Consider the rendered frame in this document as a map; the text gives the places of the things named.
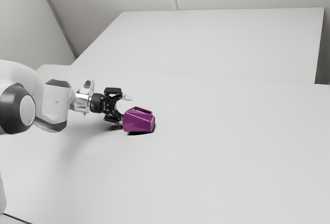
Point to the purple faceted mug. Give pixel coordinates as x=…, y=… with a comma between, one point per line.
x=138, y=122

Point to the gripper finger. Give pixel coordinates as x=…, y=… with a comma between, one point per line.
x=112, y=90
x=113, y=117

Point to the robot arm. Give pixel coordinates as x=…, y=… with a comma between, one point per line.
x=54, y=103

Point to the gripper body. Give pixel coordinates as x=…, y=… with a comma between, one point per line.
x=98, y=103

